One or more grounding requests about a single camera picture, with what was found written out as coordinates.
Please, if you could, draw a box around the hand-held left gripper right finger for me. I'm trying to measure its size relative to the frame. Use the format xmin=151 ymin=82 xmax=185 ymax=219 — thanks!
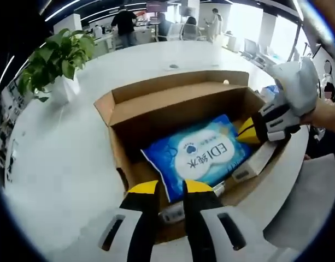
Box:
xmin=183 ymin=178 xmax=268 ymax=262

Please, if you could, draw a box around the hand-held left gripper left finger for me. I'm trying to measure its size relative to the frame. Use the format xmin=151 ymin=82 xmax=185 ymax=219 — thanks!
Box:
xmin=96 ymin=179 xmax=160 ymax=262

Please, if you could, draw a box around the blue glossy tissue pack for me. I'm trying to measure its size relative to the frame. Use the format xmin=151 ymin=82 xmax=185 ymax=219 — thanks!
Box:
xmin=261 ymin=85 xmax=279 ymax=103

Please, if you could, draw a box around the blue soft wet wipes pack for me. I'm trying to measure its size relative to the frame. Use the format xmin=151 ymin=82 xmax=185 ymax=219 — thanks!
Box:
xmin=140 ymin=114 xmax=252 ymax=203

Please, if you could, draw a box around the small white carton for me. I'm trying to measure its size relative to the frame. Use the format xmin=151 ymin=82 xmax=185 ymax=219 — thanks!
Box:
xmin=231 ymin=141 xmax=280 ymax=182

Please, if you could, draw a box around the brown cardboard shoe box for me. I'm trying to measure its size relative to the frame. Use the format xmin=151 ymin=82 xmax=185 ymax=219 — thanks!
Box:
xmin=93 ymin=70 xmax=290 ymax=243

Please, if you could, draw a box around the person's right hand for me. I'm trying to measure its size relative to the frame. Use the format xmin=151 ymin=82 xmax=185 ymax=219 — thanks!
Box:
xmin=299 ymin=99 xmax=328 ymax=128

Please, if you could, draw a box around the computer monitor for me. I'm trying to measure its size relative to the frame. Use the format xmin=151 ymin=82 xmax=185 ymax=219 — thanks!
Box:
xmin=243 ymin=38 xmax=260 ymax=57

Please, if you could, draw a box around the white office chair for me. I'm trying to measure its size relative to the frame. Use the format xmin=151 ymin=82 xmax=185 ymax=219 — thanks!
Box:
xmin=180 ymin=23 xmax=206 ymax=42

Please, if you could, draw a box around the green plant in white pot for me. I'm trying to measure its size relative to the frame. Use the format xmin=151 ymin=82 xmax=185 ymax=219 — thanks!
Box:
xmin=18 ymin=28 xmax=96 ymax=106

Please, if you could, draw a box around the black cable bundle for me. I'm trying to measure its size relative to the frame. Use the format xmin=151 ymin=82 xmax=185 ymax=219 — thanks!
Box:
xmin=7 ymin=139 xmax=19 ymax=181

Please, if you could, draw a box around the purple wall screen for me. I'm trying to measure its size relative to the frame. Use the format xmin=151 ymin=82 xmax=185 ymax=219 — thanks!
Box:
xmin=146 ymin=2 xmax=168 ymax=13

